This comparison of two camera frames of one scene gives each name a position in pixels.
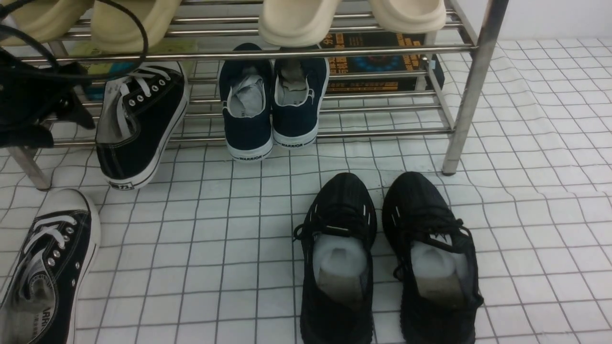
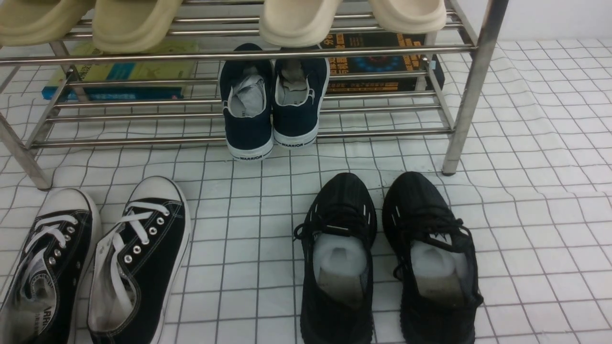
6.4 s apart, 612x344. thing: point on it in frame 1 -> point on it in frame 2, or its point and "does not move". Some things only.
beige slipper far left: x=46 y=19 does not move
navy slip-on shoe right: x=298 y=88 does not move
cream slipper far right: x=409 y=16 does not move
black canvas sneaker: x=141 y=115 -> x=142 y=268
